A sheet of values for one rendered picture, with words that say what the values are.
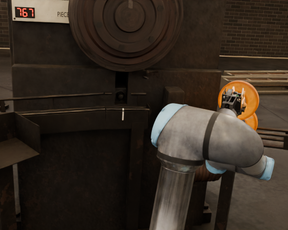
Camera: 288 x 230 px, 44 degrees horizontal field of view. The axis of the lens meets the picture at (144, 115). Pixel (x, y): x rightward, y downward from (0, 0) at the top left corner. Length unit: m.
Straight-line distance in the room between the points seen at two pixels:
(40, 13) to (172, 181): 1.03
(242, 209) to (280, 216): 0.22
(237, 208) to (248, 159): 1.47
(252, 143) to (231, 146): 0.05
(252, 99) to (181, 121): 0.64
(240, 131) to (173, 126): 0.15
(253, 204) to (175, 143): 1.60
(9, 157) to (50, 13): 0.64
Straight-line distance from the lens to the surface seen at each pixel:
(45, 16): 1.62
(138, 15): 1.40
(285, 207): 2.43
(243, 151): 0.81
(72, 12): 1.48
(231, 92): 1.31
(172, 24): 1.51
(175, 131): 0.81
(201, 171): 1.58
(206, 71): 1.71
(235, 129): 0.80
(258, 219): 2.24
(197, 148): 0.81
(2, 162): 1.37
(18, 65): 1.64
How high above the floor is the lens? 1.19
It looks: 19 degrees down
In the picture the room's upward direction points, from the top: 4 degrees clockwise
